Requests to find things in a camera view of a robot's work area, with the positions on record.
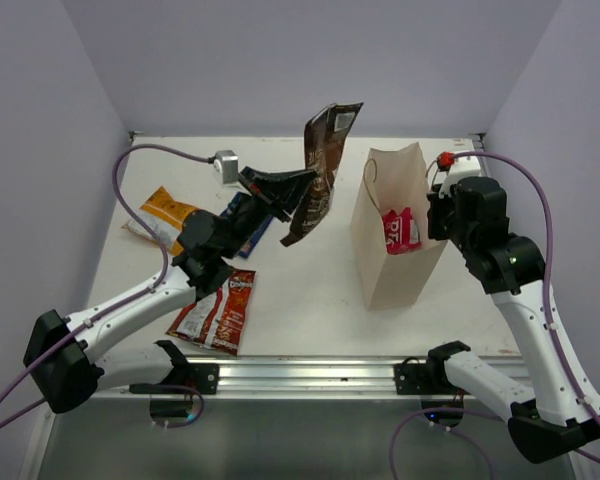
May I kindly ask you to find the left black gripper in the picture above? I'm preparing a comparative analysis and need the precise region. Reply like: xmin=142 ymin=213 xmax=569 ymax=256
xmin=219 ymin=166 xmax=316 ymax=260

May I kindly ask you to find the pink snack bag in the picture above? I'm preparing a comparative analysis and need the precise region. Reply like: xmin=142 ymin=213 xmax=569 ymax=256
xmin=382 ymin=207 xmax=422 ymax=255

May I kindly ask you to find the beige paper bag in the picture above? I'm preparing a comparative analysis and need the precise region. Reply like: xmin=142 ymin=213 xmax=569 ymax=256
xmin=349 ymin=141 xmax=449 ymax=312

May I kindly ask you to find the brown snack bag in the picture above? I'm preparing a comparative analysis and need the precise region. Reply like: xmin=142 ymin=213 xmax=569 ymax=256
xmin=280 ymin=102 xmax=364 ymax=247

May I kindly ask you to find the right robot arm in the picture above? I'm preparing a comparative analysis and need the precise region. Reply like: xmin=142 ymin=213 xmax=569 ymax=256
xmin=425 ymin=176 xmax=600 ymax=464

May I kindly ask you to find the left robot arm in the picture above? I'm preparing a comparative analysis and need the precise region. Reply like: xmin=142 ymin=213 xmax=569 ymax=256
xmin=23 ymin=167 xmax=317 ymax=414

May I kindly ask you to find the blue Burts crisps bag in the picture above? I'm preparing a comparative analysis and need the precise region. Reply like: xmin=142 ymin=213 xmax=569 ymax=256
xmin=220 ymin=192 xmax=273 ymax=259

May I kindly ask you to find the orange snack bag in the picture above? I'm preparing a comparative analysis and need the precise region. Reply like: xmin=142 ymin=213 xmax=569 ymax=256
xmin=122 ymin=186 xmax=198 ymax=256

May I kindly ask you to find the red Doritos bag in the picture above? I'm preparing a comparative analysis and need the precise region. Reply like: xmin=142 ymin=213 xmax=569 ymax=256
xmin=166 ymin=270 xmax=256 ymax=356

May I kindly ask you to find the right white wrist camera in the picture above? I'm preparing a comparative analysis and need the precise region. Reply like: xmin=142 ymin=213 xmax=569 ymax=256
xmin=432 ymin=152 xmax=482 ymax=198

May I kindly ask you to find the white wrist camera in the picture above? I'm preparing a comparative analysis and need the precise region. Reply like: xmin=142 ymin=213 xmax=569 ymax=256
xmin=432 ymin=152 xmax=482 ymax=198
xmin=211 ymin=150 xmax=239 ymax=186

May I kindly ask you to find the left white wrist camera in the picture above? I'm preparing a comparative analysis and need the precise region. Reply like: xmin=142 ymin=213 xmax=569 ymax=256
xmin=211 ymin=150 xmax=239 ymax=186

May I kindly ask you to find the right black base bracket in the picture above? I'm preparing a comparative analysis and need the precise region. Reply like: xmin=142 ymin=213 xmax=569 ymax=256
xmin=393 ymin=357 xmax=455 ymax=396

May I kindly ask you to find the black base bracket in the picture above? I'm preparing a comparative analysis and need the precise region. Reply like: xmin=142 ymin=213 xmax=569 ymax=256
xmin=393 ymin=357 xmax=455 ymax=396
xmin=129 ymin=363 xmax=220 ymax=395

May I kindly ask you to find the left black base bracket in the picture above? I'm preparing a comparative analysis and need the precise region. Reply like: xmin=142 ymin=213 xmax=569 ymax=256
xmin=129 ymin=363 xmax=220 ymax=395

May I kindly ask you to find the aluminium mounting rail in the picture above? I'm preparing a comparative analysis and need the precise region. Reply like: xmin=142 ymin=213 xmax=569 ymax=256
xmin=94 ymin=355 xmax=529 ymax=401

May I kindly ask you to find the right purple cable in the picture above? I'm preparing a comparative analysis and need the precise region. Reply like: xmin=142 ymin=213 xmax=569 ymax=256
xmin=452 ymin=150 xmax=600 ymax=474

